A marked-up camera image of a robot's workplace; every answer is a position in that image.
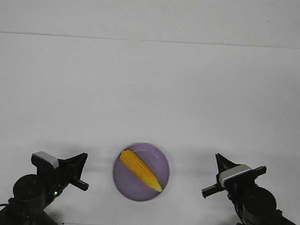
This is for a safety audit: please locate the yellow corn cob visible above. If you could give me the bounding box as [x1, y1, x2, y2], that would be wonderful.
[119, 149, 163, 192]

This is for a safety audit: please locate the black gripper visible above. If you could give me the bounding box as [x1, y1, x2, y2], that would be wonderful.
[36, 152, 89, 201]
[202, 153, 267, 198]

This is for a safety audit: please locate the purple round plate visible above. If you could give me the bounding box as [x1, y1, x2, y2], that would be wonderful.
[112, 142, 170, 202]

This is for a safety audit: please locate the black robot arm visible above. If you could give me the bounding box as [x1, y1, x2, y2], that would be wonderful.
[0, 151, 89, 225]
[201, 153, 297, 225]

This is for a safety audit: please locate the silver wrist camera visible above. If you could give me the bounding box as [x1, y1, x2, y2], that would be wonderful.
[219, 164, 252, 188]
[31, 151, 59, 169]

